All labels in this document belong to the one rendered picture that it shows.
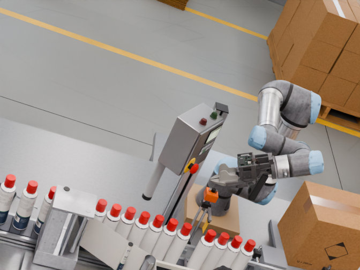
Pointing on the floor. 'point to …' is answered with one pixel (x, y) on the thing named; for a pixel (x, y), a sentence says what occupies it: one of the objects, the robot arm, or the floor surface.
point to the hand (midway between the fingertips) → (214, 181)
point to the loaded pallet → (321, 53)
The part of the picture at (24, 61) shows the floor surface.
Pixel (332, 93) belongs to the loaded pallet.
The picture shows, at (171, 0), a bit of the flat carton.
